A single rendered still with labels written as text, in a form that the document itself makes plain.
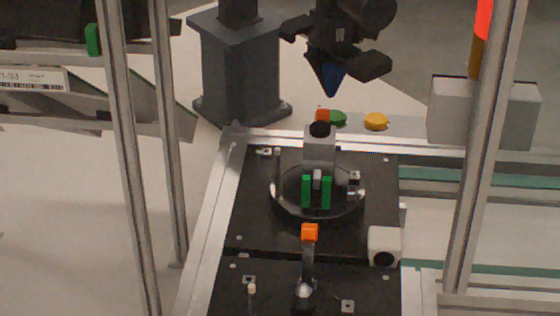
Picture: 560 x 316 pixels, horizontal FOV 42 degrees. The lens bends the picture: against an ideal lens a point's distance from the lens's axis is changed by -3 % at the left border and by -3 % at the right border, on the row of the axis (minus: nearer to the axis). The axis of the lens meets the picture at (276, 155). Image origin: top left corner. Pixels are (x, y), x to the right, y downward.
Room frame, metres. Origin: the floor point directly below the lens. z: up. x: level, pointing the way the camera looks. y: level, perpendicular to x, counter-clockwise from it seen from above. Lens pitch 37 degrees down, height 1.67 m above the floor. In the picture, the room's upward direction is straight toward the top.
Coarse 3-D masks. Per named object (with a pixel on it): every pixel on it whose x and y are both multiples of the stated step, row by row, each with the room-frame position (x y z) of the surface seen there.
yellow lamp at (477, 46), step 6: (474, 36) 0.71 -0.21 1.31; (474, 42) 0.70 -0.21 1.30; (480, 42) 0.70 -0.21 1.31; (474, 48) 0.70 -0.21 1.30; (480, 48) 0.69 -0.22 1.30; (474, 54) 0.70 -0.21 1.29; (480, 54) 0.69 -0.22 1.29; (474, 60) 0.70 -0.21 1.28; (480, 60) 0.69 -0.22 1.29; (468, 66) 0.71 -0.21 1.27; (474, 66) 0.70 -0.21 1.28; (480, 66) 0.69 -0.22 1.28; (468, 72) 0.71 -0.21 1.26; (474, 72) 0.70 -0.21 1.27; (474, 78) 0.70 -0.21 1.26
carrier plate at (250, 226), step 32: (256, 160) 0.94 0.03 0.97; (288, 160) 0.94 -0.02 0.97; (352, 160) 0.94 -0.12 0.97; (384, 160) 0.93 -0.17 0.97; (256, 192) 0.86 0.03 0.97; (384, 192) 0.86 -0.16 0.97; (256, 224) 0.79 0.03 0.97; (288, 224) 0.79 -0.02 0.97; (352, 224) 0.79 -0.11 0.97; (384, 224) 0.79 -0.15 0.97; (256, 256) 0.74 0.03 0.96; (288, 256) 0.73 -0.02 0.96; (320, 256) 0.73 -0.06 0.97; (352, 256) 0.72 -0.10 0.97
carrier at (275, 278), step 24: (240, 264) 0.71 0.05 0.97; (264, 264) 0.71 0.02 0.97; (288, 264) 0.71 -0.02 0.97; (216, 288) 0.66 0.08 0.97; (240, 288) 0.67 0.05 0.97; (264, 288) 0.66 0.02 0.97; (288, 288) 0.65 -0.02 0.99; (312, 288) 0.64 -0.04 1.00; (336, 288) 0.65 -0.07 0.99; (360, 288) 0.66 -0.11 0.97; (384, 288) 0.66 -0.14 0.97; (216, 312) 0.62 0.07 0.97; (240, 312) 0.62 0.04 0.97; (264, 312) 0.61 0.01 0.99; (288, 312) 0.61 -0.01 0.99; (312, 312) 0.58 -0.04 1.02; (336, 312) 0.61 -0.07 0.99; (360, 312) 0.62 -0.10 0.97; (384, 312) 0.62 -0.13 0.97
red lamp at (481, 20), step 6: (480, 0) 0.71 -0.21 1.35; (486, 0) 0.70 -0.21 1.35; (480, 6) 0.70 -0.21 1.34; (486, 6) 0.70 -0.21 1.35; (480, 12) 0.70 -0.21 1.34; (486, 12) 0.69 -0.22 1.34; (480, 18) 0.70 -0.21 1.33; (486, 18) 0.69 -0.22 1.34; (480, 24) 0.70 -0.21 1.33; (486, 24) 0.69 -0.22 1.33; (474, 30) 0.71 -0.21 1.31; (480, 30) 0.70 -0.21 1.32; (486, 30) 0.69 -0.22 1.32; (480, 36) 0.70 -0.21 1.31; (486, 36) 0.69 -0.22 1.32
